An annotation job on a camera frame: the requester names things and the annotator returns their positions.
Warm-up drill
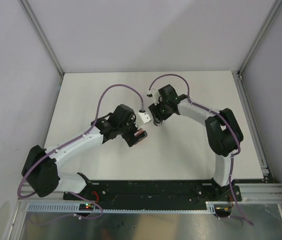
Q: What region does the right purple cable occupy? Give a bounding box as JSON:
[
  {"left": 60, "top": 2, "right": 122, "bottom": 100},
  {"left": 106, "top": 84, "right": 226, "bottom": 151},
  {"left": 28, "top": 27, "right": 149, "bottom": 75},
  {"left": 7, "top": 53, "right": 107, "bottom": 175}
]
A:
[{"left": 148, "top": 74, "right": 254, "bottom": 227}]

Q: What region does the white pill bottle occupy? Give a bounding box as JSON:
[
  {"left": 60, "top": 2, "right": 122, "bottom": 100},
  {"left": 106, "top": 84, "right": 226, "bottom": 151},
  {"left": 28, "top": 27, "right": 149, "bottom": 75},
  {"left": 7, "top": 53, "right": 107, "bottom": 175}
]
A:
[{"left": 153, "top": 119, "right": 163, "bottom": 127}]

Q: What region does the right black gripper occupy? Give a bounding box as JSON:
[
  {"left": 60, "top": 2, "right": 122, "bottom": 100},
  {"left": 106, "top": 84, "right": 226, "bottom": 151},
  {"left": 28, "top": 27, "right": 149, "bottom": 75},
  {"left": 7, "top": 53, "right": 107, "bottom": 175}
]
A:
[{"left": 148, "top": 98, "right": 174, "bottom": 125}]

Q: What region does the grey slotted cable duct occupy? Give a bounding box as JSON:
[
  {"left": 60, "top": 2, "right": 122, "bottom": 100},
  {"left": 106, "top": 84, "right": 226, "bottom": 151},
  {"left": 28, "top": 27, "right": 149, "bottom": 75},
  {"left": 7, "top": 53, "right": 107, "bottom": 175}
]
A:
[{"left": 26, "top": 202, "right": 231, "bottom": 214}]

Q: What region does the left aluminium frame post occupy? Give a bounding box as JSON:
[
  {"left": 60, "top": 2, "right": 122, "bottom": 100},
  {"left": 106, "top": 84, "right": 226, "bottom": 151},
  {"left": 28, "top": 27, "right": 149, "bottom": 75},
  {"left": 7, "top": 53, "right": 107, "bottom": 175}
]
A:
[{"left": 18, "top": 0, "right": 65, "bottom": 77}]

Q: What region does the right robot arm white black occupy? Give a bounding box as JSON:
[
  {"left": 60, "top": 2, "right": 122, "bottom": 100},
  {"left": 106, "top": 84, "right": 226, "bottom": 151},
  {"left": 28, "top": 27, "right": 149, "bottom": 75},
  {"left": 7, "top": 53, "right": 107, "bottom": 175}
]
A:
[{"left": 147, "top": 84, "right": 244, "bottom": 201}]

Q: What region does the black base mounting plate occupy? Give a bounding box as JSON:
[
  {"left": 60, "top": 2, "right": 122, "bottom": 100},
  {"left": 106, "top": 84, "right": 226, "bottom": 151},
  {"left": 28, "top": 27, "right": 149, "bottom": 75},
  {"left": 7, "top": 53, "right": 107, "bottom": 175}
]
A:
[{"left": 63, "top": 179, "right": 242, "bottom": 208}]

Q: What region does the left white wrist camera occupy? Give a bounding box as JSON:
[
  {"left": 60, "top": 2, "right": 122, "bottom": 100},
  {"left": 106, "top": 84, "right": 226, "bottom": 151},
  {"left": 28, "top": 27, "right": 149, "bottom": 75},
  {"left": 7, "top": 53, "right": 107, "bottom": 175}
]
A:
[{"left": 136, "top": 111, "right": 152, "bottom": 127}]

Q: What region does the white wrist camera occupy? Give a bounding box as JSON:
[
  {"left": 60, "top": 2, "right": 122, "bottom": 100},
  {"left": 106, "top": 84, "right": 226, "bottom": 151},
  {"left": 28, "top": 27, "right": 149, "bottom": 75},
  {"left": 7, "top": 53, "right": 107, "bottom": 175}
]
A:
[
  {"left": 136, "top": 111, "right": 152, "bottom": 127},
  {"left": 146, "top": 89, "right": 160, "bottom": 102}
]

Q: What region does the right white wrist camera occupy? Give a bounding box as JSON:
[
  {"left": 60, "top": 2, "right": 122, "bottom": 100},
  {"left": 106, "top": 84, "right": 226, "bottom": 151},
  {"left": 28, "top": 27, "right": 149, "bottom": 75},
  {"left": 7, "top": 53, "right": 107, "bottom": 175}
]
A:
[{"left": 146, "top": 89, "right": 160, "bottom": 102}]

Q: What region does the right aluminium frame post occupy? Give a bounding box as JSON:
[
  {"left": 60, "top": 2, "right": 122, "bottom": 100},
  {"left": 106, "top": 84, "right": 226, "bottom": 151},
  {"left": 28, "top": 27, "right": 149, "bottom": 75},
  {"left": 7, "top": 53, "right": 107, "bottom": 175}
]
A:
[{"left": 236, "top": 0, "right": 282, "bottom": 79}]

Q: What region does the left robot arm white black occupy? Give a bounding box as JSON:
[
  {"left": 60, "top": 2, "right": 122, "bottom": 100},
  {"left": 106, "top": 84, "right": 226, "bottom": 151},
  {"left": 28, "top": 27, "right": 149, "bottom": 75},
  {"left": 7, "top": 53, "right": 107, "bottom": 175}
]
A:
[{"left": 21, "top": 104, "right": 152, "bottom": 200}]

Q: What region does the red pill organizer box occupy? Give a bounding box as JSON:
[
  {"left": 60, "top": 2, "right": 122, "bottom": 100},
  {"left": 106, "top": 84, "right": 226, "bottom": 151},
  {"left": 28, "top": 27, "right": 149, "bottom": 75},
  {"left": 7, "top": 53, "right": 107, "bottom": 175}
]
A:
[{"left": 134, "top": 132, "right": 148, "bottom": 142}]

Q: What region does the aluminium frame post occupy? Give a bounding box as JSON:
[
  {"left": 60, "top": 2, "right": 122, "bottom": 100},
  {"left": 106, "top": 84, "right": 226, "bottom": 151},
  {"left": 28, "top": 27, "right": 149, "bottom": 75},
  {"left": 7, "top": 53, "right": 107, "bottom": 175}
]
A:
[
  {"left": 236, "top": 0, "right": 282, "bottom": 79},
  {"left": 18, "top": 0, "right": 65, "bottom": 77}
]

